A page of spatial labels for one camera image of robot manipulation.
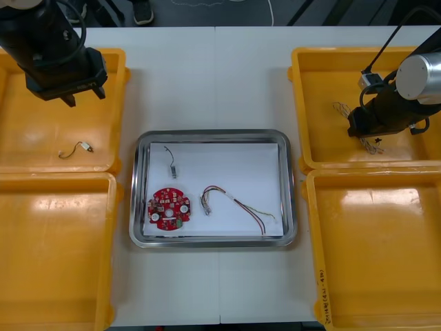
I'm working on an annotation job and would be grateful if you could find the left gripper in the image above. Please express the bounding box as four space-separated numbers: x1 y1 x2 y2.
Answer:
25 47 109 109

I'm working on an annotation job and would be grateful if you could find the yellow-orange plastic bin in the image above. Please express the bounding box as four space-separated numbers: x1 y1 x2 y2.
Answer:
0 47 131 174
300 168 441 331
287 46 441 170
0 171 124 331

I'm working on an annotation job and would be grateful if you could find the round red circuit board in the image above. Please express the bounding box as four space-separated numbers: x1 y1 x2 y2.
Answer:
147 186 194 232

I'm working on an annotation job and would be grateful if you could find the thin white-grey wire harness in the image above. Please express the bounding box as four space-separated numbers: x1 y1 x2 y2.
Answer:
331 101 385 154

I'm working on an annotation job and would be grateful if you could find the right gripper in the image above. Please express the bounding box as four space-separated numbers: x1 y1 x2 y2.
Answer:
347 93 398 139

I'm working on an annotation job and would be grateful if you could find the red black green-yellow wire harness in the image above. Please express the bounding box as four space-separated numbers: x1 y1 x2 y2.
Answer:
199 185 278 237

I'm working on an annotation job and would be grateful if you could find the white sheet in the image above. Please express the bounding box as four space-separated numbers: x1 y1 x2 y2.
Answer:
143 141 285 238

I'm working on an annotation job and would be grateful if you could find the person's foot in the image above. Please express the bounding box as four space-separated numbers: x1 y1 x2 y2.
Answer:
132 0 154 26
65 3 85 24

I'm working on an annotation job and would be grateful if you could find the steel tray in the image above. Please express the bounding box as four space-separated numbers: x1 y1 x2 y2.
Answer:
128 128 299 249

